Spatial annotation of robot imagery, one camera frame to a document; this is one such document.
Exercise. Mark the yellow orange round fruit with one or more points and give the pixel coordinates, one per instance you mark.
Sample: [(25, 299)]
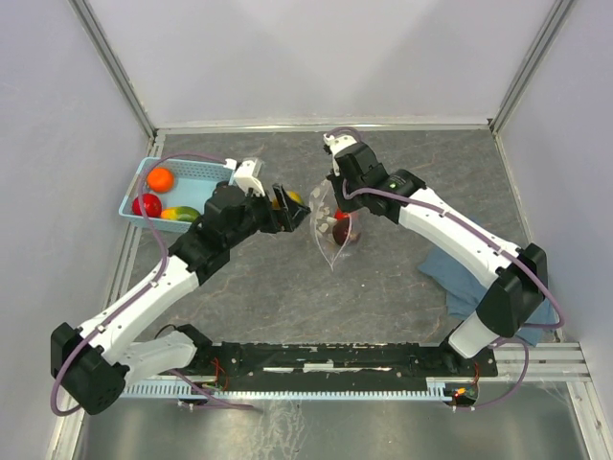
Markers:
[(276, 205)]

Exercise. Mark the red bell pepper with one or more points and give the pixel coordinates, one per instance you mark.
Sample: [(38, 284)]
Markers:
[(342, 217)]

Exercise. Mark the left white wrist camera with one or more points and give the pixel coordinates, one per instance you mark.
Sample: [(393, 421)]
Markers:
[(245, 174)]

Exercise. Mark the blue cloth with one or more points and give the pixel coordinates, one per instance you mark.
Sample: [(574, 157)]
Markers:
[(463, 293)]

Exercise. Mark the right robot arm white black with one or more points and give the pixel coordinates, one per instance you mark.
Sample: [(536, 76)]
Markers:
[(515, 278)]

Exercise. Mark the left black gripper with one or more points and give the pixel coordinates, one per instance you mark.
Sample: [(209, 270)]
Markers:
[(297, 212)]

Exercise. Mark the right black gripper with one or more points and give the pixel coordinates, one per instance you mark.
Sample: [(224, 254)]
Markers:
[(336, 177)]

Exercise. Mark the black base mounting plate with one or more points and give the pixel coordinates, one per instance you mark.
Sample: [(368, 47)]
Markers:
[(313, 369)]

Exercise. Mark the red apple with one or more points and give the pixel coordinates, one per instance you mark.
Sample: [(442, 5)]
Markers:
[(149, 204)]

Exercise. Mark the clear zip top bag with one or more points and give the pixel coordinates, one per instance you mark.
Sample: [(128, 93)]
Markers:
[(323, 206)]

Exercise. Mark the light blue cable duct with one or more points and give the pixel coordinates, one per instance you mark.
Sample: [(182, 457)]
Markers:
[(176, 389)]

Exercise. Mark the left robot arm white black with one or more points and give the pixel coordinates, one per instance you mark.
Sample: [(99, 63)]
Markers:
[(97, 360)]

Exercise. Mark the green yellow mango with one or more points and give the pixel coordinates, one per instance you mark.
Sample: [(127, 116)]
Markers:
[(180, 213)]

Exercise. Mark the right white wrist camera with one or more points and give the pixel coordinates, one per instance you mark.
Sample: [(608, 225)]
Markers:
[(333, 143)]

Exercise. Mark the light blue plastic basket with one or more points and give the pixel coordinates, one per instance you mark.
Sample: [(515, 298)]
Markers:
[(195, 182)]

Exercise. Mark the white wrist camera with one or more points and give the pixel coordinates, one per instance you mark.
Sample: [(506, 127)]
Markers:
[(245, 174), (333, 143)]

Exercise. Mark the dark purple fruit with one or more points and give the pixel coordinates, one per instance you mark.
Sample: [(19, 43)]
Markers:
[(341, 231)]

